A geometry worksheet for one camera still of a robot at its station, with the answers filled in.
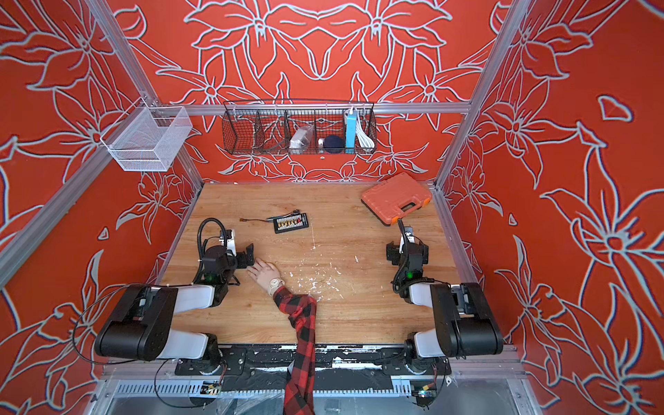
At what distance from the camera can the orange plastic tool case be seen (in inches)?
41.4

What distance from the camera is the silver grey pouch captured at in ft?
3.04

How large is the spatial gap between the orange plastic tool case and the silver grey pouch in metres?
0.35
